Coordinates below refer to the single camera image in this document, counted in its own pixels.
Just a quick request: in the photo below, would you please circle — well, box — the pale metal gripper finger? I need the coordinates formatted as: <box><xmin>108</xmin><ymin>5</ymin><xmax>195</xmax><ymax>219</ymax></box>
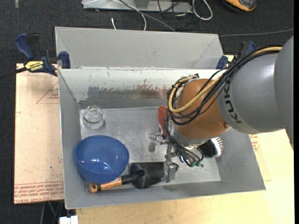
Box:
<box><xmin>148</xmin><ymin>133</ymin><xmax>165</xmax><ymax>153</ymax></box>
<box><xmin>163</xmin><ymin>146</ymin><xmax>180</xmax><ymax>184</ymax></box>

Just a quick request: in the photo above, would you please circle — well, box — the red plastic object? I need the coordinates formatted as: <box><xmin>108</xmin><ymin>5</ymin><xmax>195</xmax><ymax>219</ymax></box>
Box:
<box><xmin>157</xmin><ymin>105</ymin><xmax>169</xmax><ymax>135</ymax></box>

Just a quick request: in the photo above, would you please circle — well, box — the blue plastic bowl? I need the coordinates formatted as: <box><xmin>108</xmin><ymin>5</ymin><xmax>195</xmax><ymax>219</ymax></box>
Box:
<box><xmin>74</xmin><ymin>134</ymin><xmax>130</xmax><ymax>185</ymax></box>

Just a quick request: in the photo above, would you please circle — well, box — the clear glass cup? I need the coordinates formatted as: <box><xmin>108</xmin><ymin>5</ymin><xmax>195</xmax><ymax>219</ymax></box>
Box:
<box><xmin>80</xmin><ymin>104</ymin><xmax>105</xmax><ymax>131</ymax></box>

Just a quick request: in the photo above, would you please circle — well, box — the grey metal bin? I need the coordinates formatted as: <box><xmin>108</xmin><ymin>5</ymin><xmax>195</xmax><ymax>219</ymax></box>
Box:
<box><xmin>55</xmin><ymin>26</ymin><xmax>266</xmax><ymax>210</ymax></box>

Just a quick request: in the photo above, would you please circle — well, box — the brown cardboard board, red print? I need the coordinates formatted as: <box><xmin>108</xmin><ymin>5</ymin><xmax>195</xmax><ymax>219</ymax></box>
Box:
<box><xmin>14</xmin><ymin>63</ymin><xmax>65</xmax><ymax>205</ymax></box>

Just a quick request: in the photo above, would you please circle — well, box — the black cylinder on white bracket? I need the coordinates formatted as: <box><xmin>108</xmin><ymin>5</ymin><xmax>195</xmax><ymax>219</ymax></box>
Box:
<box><xmin>198</xmin><ymin>136</ymin><xmax>225</xmax><ymax>160</ymax></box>

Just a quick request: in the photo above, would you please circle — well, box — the black trowel with wooden handle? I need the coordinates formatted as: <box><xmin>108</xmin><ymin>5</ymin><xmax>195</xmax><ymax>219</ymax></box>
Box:
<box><xmin>88</xmin><ymin>161</ymin><xmax>165</xmax><ymax>194</ymax></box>

